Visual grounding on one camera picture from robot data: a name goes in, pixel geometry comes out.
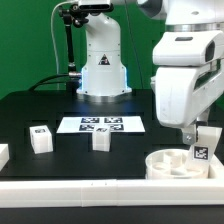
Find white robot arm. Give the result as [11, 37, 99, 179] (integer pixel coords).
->
[78, 0, 224, 144]

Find white cable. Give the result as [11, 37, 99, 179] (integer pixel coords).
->
[50, 0, 78, 91]

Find white overhead camera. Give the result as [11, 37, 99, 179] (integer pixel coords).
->
[78, 0, 113, 12]

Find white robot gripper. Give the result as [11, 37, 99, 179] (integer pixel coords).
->
[155, 59, 224, 145]

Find white marker paper sheet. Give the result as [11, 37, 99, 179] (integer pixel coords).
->
[57, 116, 145, 134]

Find white U-shaped fence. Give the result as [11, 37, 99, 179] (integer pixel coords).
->
[0, 141, 224, 209]

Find black cables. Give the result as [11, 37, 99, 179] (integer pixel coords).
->
[28, 73, 83, 92]

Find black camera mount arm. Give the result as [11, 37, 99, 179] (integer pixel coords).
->
[59, 3, 88, 75]

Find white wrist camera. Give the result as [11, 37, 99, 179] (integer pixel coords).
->
[153, 30, 224, 67]

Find white round stool seat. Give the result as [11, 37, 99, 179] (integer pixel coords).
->
[145, 149, 208, 179]

